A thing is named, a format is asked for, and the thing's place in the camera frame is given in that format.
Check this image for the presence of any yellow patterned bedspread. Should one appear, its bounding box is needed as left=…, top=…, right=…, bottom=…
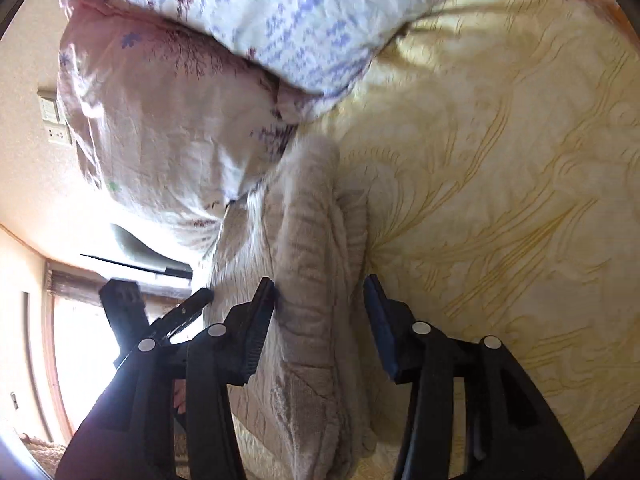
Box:
left=300, top=0, right=640, bottom=480

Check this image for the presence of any brown curtain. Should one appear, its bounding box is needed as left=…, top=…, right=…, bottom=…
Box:
left=45, top=260, right=193, bottom=306

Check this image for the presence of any white wall switch panel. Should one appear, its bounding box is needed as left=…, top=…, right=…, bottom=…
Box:
left=37, top=89, right=66, bottom=123

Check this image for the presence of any white wall socket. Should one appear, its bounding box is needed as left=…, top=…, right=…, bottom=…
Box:
left=44, top=122, right=71, bottom=145

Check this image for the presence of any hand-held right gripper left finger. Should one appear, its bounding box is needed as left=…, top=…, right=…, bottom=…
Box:
left=54, top=277, right=277, bottom=480

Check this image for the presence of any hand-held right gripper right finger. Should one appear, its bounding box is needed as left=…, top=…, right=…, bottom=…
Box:
left=362, top=274, right=586, bottom=480

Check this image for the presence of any beige cable-knit sweater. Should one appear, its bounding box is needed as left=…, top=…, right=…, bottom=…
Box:
left=207, top=132, right=381, bottom=480

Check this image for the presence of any black flat-screen television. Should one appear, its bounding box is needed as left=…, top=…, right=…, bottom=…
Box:
left=80, top=222, right=195, bottom=281

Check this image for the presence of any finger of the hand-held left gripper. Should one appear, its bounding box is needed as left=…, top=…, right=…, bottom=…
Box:
left=150, top=287, right=213, bottom=343

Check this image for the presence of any white floral pillow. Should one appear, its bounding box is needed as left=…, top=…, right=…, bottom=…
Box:
left=57, top=0, right=476, bottom=261

